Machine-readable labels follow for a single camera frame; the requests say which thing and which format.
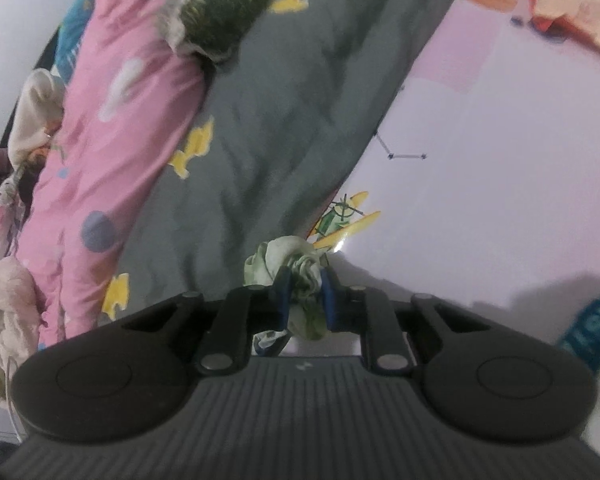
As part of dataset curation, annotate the white plastic bag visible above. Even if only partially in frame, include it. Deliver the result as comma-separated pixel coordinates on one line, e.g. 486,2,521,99
555,277,600,466

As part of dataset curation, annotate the cream white cloth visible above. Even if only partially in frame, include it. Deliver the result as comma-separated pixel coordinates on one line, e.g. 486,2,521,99
7,67,67,167

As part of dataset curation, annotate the pink printed quilt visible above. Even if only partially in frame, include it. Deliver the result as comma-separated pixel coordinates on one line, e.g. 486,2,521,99
0,0,211,346

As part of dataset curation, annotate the blue printed cloth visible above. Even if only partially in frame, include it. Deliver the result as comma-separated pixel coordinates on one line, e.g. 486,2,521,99
55,0,101,78

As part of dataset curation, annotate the white floral cloth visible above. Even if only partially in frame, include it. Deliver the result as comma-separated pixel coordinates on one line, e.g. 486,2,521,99
0,257,48,403

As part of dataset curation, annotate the pink printed bed mat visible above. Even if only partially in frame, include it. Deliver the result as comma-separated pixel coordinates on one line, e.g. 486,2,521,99
305,0,600,361

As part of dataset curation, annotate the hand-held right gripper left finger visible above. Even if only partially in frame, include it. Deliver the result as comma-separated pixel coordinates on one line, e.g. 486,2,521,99
122,265,293,376

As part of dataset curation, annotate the grey quilt with yellow print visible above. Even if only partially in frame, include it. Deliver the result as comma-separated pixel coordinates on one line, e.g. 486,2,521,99
115,0,468,321

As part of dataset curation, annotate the green floral cloth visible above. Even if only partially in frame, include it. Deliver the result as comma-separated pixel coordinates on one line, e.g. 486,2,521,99
244,235,331,356

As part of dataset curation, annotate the green floral pillow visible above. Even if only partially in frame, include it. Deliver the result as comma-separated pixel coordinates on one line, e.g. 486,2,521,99
157,0,313,63

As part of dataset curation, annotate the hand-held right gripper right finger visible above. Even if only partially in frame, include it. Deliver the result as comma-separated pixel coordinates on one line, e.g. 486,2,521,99
320,266,486,376

